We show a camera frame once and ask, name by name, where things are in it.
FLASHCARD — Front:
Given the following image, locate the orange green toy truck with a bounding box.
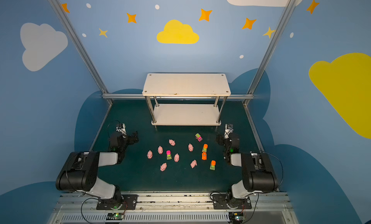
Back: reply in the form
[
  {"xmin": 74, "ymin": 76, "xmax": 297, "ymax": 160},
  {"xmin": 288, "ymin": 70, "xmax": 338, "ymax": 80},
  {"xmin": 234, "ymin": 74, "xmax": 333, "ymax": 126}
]
[{"xmin": 202, "ymin": 144, "xmax": 208, "ymax": 152}]

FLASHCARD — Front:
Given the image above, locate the pink green toy car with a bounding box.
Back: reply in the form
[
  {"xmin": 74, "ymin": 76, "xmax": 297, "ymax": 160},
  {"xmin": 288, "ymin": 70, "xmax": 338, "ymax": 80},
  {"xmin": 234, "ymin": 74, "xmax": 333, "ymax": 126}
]
[{"xmin": 195, "ymin": 133, "xmax": 203, "ymax": 142}]

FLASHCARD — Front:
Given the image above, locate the orange green toy car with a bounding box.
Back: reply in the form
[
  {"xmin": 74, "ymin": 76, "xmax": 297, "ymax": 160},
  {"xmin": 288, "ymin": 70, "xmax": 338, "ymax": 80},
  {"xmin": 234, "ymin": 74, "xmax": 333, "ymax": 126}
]
[{"xmin": 210, "ymin": 160, "xmax": 216, "ymax": 171}]

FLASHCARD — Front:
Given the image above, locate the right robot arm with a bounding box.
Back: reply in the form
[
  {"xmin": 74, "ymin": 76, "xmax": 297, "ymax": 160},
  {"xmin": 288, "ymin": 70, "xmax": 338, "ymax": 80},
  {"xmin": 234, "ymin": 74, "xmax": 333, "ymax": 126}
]
[{"xmin": 216, "ymin": 132, "xmax": 281, "ymax": 209}]

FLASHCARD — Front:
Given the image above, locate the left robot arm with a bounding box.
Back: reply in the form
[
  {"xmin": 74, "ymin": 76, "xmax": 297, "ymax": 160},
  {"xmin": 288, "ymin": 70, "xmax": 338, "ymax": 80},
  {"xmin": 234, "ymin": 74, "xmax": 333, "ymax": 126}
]
[{"xmin": 56, "ymin": 131, "xmax": 139, "ymax": 210}]

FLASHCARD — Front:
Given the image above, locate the white two-tier shelf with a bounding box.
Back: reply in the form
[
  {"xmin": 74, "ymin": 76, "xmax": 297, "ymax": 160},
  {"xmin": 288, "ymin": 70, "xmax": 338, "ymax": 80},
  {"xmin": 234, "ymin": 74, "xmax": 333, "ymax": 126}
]
[{"xmin": 142, "ymin": 73, "xmax": 231, "ymax": 126}]

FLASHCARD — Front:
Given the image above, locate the pink toy pig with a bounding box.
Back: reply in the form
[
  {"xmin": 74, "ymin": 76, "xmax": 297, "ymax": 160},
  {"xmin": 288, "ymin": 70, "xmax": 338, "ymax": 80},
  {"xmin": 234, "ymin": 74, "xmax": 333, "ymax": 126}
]
[
  {"xmin": 169, "ymin": 139, "xmax": 176, "ymax": 146},
  {"xmin": 160, "ymin": 163, "xmax": 167, "ymax": 171},
  {"xmin": 190, "ymin": 160, "xmax": 197, "ymax": 168},
  {"xmin": 157, "ymin": 146, "xmax": 163, "ymax": 154},
  {"xmin": 188, "ymin": 144, "xmax": 194, "ymax": 152},
  {"xmin": 174, "ymin": 154, "xmax": 180, "ymax": 162},
  {"xmin": 147, "ymin": 150, "xmax": 153, "ymax": 159}
]

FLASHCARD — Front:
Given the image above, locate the pink green toy truck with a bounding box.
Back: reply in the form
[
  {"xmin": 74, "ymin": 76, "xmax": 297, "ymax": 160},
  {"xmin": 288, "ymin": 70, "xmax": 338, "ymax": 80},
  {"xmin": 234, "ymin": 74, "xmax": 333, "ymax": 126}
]
[{"xmin": 166, "ymin": 150, "xmax": 172, "ymax": 160}]

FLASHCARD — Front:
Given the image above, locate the rear aluminium crossbar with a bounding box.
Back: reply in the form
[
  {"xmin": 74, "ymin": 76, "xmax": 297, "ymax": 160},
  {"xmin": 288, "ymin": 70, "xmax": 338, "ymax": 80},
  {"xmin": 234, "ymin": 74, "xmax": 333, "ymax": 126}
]
[{"xmin": 102, "ymin": 93, "xmax": 254, "ymax": 100}]

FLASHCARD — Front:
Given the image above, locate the left controller board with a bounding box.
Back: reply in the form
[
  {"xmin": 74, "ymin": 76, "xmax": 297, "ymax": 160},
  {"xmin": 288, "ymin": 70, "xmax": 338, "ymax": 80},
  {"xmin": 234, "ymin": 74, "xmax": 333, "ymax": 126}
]
[{"xmin": 106, "ymin": 213, "xmax": 125, "ymax": 221}]

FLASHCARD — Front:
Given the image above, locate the controller board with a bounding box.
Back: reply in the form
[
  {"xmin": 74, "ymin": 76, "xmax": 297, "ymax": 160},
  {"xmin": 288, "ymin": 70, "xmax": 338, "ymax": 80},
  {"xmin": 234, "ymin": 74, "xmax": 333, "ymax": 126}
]
[
  {"xmin": 229, "ymin": 212, "xmax": 245, "ymax": 224},
  {"xmin": 106, "ymin": 213, "xmax": 125, "ymax": 221}
]

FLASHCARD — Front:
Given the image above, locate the right controller board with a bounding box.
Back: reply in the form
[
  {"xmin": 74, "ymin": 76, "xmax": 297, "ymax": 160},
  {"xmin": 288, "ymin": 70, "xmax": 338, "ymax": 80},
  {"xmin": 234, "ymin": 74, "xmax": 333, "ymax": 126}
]
[{"xmin": 229, "ymin": 212, "xmax": 245, "ymax": 224}]

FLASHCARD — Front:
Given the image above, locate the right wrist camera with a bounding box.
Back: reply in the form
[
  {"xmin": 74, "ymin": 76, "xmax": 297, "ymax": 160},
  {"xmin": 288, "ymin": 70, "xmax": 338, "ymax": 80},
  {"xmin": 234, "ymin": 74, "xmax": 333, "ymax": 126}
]
[{"xmin": 224, "ymin": 123, "xmax": 233, "ymax": 139}]

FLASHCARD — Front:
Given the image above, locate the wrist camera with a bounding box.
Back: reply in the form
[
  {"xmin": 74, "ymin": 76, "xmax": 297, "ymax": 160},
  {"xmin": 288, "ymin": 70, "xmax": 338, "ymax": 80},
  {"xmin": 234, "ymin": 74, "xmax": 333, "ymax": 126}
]
[
  {"xmin": 116, "ymin": 123, "xmax": 127, "ymax": 136},
  {"xmin": 224, "ymin": 123, "xmax": 233, "ymax": 139}
]

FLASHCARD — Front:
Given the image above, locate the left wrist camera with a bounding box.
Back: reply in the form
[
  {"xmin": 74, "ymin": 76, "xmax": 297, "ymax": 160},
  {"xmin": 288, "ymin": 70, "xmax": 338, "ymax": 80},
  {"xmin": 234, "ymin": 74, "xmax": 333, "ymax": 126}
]
[{"xmin": 116, "ymin": 123, "xmax": 127, "ymax": 136}]

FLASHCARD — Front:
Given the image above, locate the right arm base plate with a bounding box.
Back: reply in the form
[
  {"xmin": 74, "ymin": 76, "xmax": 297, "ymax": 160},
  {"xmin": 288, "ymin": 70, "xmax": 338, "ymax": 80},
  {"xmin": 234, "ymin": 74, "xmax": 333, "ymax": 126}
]
[{"xmin": 210, "ymin": 193, "xmax": 252, "ymax": 210}]

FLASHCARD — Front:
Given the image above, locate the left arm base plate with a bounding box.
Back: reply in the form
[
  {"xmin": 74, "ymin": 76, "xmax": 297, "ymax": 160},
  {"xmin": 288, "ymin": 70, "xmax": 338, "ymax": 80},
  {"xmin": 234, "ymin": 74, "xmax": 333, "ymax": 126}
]
[{"xmin": 96, "ymin": 194, "xmax": 138, "ymax": 210}]

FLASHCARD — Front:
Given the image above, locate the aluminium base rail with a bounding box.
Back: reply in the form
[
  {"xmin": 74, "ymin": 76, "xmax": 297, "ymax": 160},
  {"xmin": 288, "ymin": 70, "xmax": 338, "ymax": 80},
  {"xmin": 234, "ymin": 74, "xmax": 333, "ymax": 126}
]
[{"xmin": 48, "ymin": 191, "xmax": 299, "ymax": 224}]

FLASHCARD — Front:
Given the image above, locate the left aluminium frame post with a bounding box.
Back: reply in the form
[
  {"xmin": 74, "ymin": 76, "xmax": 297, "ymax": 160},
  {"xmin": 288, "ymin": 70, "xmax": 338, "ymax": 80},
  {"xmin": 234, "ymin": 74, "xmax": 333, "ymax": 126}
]
[{"xmin": 48, "ymin": 0, "xmax": 109, "ymax": 95}]

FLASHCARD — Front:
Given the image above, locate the aluminium frame post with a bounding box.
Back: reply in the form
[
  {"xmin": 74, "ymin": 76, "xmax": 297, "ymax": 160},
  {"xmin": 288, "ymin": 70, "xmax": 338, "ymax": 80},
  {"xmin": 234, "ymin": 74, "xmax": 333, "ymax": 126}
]
[
  {"xmin": 243, "ymin": 0, "xmax": 298, "ymax": 108},
  {"xmin": 48, "ymin": 0, "xmax": 109, "ymax": 95}
]

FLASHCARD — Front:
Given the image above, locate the right aluminium frame post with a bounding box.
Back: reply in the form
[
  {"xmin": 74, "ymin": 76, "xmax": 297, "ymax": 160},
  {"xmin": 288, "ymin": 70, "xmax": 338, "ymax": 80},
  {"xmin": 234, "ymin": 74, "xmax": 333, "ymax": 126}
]
[{"xmin": 243, "ymin": 0, "xmax": 298, "ymax": 108}]

